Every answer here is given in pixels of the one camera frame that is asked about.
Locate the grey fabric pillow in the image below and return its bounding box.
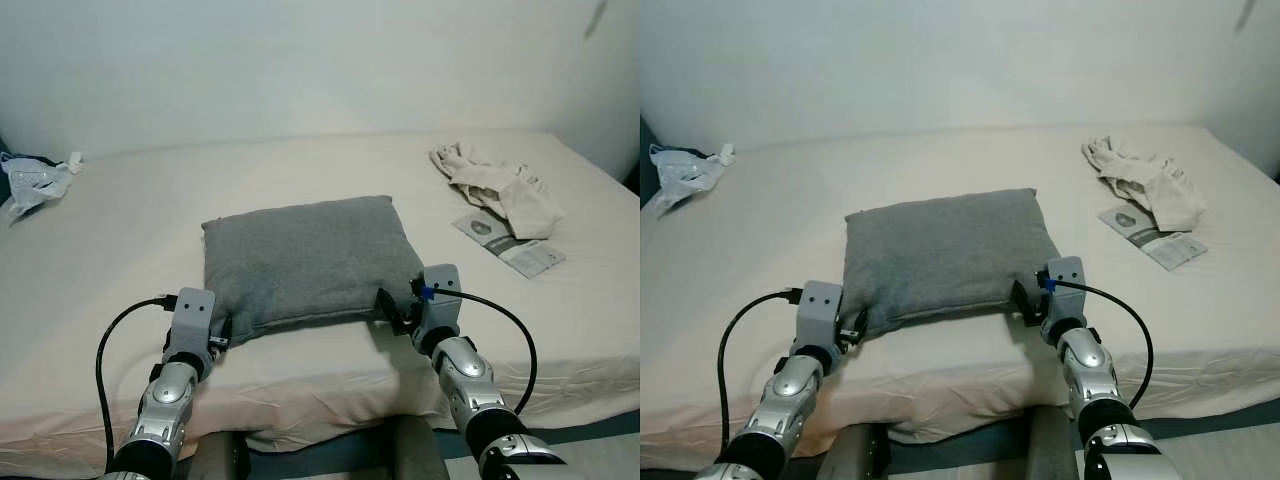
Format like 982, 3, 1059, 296
201, 195, 427, 347
843, 188, 1064, 340

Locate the dark left robot leg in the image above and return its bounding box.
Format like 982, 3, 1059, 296
815, 422, 893, 480
188, 431, 252, 480

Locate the grey printed booklet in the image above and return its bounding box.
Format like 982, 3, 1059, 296
1098, 204, 1209, 272
452, 210, 568, 280

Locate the crumpled beige garment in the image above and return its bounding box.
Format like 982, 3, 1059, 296
1081, 134, 1210, 233
429, 141, 567, 241

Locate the dark teal bed base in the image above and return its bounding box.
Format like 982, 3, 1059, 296
245, 408, 641, 473
885, 408, 1280, 471

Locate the bed with cream sheet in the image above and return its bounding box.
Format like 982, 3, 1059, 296
640, 122, 1280, 471
0, 129, 641, 473

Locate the clear plastic bag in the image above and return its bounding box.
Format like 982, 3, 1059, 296
648, 143, 737, 214
0, 151, 85, 224

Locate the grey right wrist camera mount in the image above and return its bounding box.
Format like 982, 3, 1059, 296
419, 264, 464, 337
1044, 256, 1089, 327

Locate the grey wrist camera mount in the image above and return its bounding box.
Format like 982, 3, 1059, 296
168, 287, 217, 353
1044, 256, 1089, 327
796, 280, 844, 351
419, 264, 464, 337

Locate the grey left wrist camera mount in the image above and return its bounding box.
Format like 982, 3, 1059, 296
796, 280, 844, 351
168, 287, 217, 353

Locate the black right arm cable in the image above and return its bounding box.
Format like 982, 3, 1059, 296
1049, 278, 1155, 412
424, 289, 540, 417

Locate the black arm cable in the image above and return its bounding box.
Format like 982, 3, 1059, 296
1049, 278, 1155, 412
424, 289, 540, 417
717, 287, 804, 457
95, 295, 180, 471

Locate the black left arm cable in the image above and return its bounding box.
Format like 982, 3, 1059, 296
717, 287, 804, 457
95, 295, 180, 471

